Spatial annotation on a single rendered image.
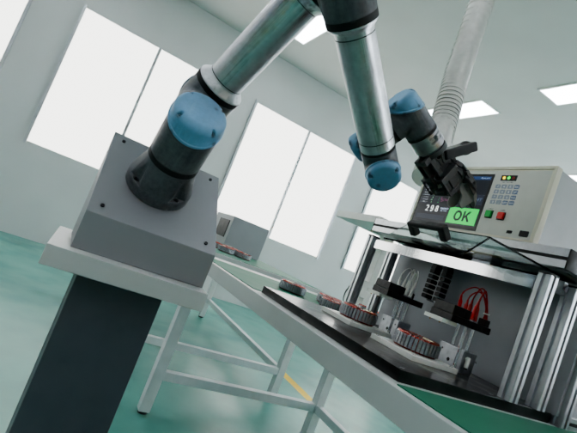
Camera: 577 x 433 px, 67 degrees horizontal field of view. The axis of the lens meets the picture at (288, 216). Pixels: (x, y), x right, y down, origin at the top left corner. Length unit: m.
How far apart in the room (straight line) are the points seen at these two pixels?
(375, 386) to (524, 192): 0.66
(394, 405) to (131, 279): 0.53
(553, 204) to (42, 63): 5.16
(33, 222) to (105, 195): 4.59
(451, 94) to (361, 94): 2.07
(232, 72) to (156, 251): 0.41
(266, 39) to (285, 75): 5.26
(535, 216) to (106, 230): 0.97
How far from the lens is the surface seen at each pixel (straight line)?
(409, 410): 0.77
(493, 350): 1.31
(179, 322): 2.06
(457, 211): 1.35
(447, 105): 2.86
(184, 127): 0.90
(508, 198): 1.27
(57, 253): 0.90
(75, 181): 5.50
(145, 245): 0.95
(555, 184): 1.23
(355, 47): 0.84
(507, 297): 1.32
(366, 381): 0.84
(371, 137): 0.91
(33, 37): 5.69
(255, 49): 0.97
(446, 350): 1.23
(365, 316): 1.26
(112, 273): 0.91
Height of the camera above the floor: 0.89
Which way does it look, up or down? 5 degrees up
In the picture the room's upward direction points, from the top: 21 degrees clockwise
